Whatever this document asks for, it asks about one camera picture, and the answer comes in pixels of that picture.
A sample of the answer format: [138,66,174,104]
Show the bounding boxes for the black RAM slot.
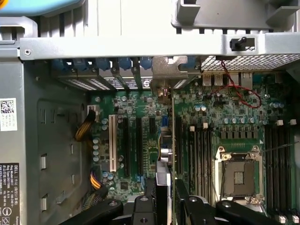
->
[265,124,273,211]
[277,119,287,224]
[208,127,213,204]
[286,119,297,223]
[196,127,203,200]
[272,124,280,218]
[202,122,209,202]
[188,125,195,195]

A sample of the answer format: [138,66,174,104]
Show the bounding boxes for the metal CPU socket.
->
[213,144,266,205]

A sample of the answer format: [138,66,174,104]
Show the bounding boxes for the long black expansion slot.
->
[122,116,131,178]
[135,116,144,175]
[175,115,183,175]

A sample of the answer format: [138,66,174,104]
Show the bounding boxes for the white PCI expansion slot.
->
[108,114,118,172]

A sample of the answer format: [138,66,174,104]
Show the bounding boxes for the short black expansion slot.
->
[149,116,156,139]

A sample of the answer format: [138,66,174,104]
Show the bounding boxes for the green motherboard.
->
[87,72,300,225]

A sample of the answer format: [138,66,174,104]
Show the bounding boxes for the black Dell rating label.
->
[0,162,20,225]

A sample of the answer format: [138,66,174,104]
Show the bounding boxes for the grey open PC case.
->
[0,31,300,225]

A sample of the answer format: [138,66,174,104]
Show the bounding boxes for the blue slot retention clip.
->
[140,56,153,70]
[72,58,89,72]
[52,58,66,71]
[187,56,202,71]
[95,57,110,71]
[118,57,132,70]

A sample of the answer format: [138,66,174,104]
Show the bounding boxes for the white QR code sticker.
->
[0,97,17,132]

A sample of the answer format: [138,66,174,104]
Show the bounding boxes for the grey parts rack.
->
[170,0,300,31]

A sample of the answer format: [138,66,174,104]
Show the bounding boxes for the grey plastic holder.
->
[0,15,38,44]

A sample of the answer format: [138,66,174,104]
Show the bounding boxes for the light blue plastic block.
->
[0,0,86,17]

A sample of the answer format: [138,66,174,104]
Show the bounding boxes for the black braided cable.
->
[81,185,110,213]

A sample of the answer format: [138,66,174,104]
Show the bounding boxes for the yellow purple cable bundle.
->
[90,170,109,191]

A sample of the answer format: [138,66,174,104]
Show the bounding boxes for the yellow black power cable bundle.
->
[74,109,97,142]

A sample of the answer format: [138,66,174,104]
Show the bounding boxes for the red and black wire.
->
[203,60,262,109]

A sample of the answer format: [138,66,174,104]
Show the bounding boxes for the black intrusion switch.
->
[229,37,248,51]

